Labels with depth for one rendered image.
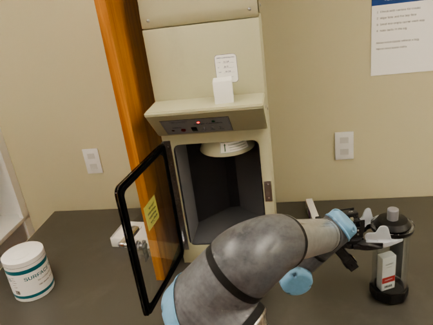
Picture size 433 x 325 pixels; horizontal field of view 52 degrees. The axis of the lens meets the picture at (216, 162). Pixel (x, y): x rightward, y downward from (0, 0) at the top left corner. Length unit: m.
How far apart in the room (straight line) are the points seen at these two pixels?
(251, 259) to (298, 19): 1.14
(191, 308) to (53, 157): 1.44
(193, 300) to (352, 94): 1.19
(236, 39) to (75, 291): 0.94
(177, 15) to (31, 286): 0.95
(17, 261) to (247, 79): 0.89
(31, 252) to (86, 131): 0.60
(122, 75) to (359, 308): 0.91
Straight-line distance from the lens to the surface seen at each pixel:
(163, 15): 1.26
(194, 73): 1.26
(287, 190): 1.85
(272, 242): 0.67
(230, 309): 0.69
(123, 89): 1.23
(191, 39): 1.25
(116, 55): 1.22
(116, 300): 1.47
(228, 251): 0.66
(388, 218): 1.24
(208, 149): 1.37
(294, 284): 1.05
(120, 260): 1.65
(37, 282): 1.56
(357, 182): 1.85
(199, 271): 0.69
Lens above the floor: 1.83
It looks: 23 degrees down
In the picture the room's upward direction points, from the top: 8 degrees counter-clockwise
